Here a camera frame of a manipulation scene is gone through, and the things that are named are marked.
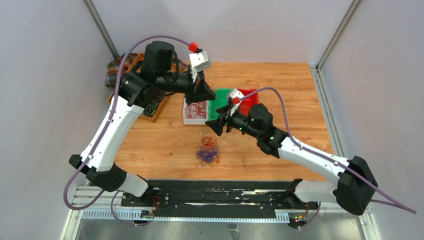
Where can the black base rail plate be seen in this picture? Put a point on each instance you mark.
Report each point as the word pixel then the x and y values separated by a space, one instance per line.
pixel 219 199

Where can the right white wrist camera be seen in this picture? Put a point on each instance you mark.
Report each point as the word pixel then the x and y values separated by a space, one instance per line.
pixel 234 97

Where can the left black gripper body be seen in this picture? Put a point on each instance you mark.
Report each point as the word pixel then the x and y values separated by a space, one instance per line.
pixel 192 91

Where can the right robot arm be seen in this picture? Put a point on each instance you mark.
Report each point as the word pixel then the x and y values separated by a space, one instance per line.
pixel 348 182

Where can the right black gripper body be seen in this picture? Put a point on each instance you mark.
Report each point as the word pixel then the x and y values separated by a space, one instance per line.
pixel 224 118

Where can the red plastic bin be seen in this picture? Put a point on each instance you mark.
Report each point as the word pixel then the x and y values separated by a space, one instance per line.
pixel 248 102

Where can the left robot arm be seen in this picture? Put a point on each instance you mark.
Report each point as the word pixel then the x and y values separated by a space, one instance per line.
pixel 134 92

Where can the plaid cloth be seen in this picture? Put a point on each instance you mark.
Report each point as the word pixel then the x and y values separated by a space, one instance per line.
pixel 163 67

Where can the white plastic bin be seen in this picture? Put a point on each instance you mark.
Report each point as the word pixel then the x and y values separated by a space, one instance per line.
pixel 195 113

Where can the green plastic bin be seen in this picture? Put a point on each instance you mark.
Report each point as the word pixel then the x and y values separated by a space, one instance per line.
pixel 220 101

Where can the orange wooden compartment tray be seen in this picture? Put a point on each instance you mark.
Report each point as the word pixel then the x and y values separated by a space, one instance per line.
pixel 153 109

